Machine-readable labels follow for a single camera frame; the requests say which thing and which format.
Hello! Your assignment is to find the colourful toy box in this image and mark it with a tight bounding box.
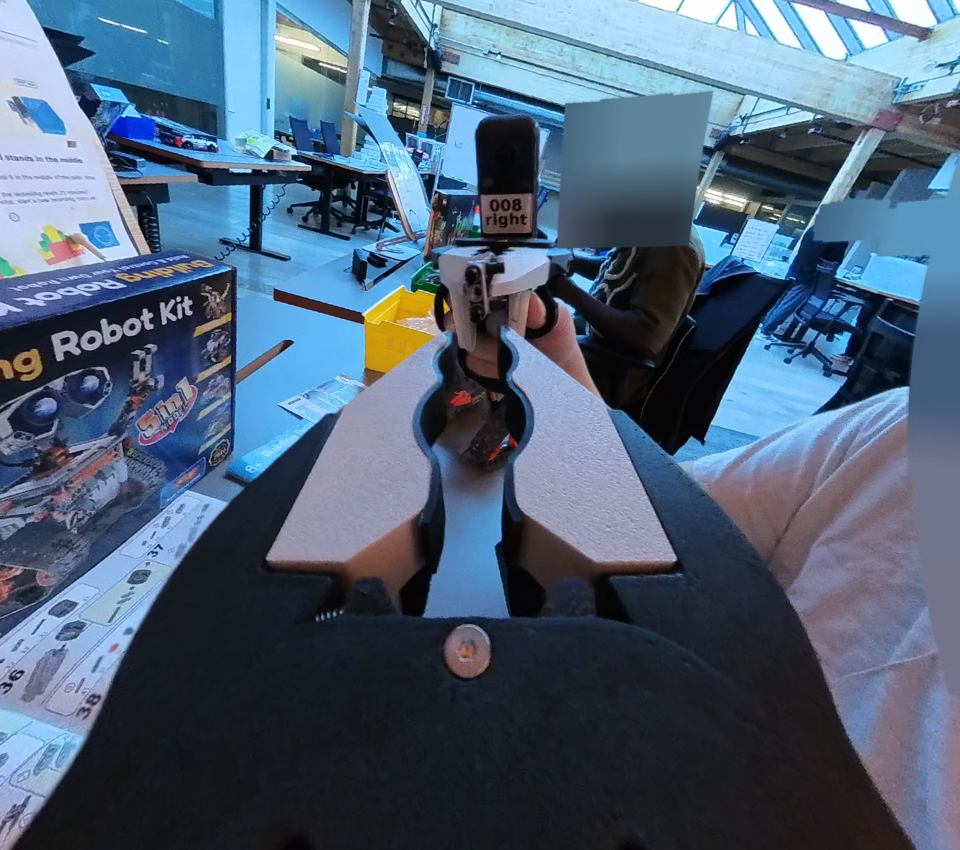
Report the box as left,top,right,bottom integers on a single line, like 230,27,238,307
427,189,481,251

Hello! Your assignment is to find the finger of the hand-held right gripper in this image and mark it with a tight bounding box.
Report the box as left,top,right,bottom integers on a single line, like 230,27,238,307
498,250,554,330
437,249,489,352

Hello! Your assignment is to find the dark blue robot kit box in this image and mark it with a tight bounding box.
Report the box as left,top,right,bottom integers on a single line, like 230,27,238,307
0,255,238,625

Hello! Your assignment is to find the red white toy car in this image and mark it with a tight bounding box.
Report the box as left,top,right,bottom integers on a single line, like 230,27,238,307
153,119,220,152

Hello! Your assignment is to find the black office chair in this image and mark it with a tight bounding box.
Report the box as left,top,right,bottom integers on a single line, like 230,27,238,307
637,255,796,455

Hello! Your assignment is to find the person's right hand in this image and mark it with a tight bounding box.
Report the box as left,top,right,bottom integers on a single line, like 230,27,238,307
433,291,607,409

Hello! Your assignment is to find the wooden top desk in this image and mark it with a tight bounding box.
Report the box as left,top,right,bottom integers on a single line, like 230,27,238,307
112,134,312,262

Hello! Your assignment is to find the grey orange robot model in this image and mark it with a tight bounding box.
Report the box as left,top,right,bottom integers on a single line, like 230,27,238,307
442,378,528,470

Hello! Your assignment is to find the white building instruction booklet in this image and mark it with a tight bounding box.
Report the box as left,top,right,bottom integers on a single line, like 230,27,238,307
0,490,228,850

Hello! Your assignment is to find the folded paper leaflet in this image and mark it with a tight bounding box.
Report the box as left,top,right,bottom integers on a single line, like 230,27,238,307
277,374,366,422

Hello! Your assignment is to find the grey side desk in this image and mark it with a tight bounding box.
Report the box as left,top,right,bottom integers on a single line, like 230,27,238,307
273,243,444,325

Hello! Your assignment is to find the blue cover booklet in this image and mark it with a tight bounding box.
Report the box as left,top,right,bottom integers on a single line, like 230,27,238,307
225,415,335,485

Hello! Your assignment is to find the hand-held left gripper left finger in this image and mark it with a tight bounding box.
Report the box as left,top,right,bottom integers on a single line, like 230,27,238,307
264,333,451,617

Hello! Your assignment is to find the white task instruction sheet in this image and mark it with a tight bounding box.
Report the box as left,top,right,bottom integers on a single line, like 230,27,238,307
0,0,144,279

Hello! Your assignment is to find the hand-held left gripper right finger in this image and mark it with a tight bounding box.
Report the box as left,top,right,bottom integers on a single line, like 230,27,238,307
498,329,680,617

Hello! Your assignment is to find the yellow plastic bin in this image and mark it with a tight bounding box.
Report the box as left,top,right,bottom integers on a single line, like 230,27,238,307
363,285,451,375

